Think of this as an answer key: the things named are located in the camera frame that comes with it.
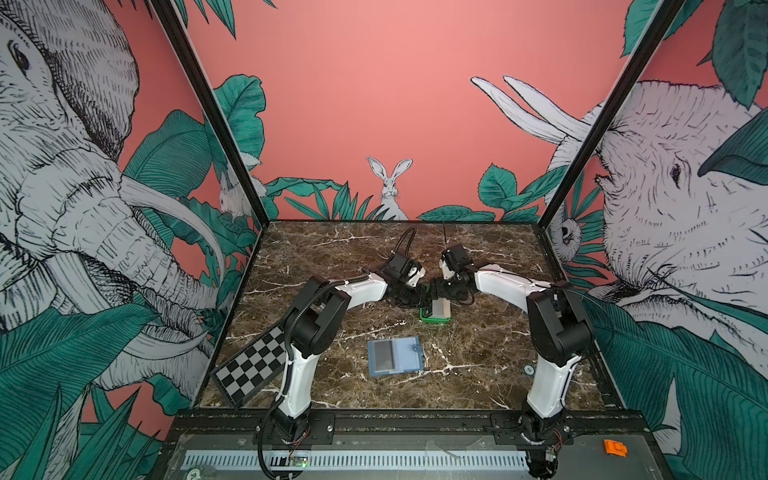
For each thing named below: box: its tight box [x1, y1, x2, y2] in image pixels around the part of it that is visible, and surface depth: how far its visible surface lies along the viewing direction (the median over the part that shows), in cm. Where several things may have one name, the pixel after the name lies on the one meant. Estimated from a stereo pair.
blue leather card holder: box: [367, 336, 425, 378], surface depth 88 cm
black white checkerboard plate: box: [210, 324, 287, 405], surface depth 81 cm
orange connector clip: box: [604, 439, 628, 458], surface depth 72 cm
